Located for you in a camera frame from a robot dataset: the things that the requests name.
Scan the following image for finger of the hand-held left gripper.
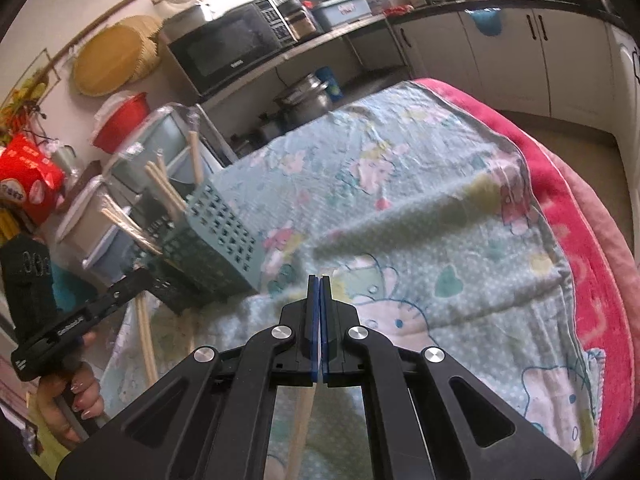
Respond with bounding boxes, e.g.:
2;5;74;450
92;267;155;322

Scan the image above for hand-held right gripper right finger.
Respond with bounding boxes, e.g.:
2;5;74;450
320;275;583;480

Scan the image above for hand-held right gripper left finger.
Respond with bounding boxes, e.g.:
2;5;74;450
55;274;321;480

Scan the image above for chopstick pair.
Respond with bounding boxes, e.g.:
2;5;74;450
186;112;206;186
290;385;316;480
145;152;187;221
100;207;163;256

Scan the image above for green plastic utensil basket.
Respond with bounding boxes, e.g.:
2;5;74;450
132;180;261;316

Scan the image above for person's left hand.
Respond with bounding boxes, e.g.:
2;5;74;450
37;332;106;443

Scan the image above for red snack packet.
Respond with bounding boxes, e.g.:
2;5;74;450
0;134;68;226

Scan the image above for cartoon printed bed sheet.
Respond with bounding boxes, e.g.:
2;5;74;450
102;80;608;480

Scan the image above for green blue drawer cabinet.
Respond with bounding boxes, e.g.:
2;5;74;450
55;102;226;286

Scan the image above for red plastic basin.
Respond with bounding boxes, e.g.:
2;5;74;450
92;91;151;153

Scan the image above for small steel pot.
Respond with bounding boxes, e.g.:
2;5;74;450
230;115;281;156

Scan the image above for large steel pot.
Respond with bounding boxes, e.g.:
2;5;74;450
274;74;333;128

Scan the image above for round woven bamboo trays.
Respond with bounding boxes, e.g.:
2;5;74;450
70;15;163;97

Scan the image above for blue cup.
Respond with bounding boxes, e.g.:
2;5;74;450
315;66;343;101

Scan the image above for black microwave oven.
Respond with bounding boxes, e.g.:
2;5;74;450
165;0;296;98

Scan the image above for bamboo pole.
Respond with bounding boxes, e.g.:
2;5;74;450
30;0;151;86

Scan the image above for pink blanket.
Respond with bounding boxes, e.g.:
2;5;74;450
415;77;640;466

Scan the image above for metal kitchen shelf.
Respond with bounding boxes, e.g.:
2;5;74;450
195;12;416;161

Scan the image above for blue plastic box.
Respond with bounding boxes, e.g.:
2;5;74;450
310;0;373;33

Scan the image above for blender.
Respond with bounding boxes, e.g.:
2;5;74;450
257;0;321;41

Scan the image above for white kitchen cabinets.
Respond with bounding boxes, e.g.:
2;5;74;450
390;2;640;136

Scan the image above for blue hanging bag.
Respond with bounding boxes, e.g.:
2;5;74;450
467;7;503;37

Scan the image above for black kitchen counter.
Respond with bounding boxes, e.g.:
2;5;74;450
390;0;626;26

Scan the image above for wall poster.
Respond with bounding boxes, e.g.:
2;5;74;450
0;50;56;131

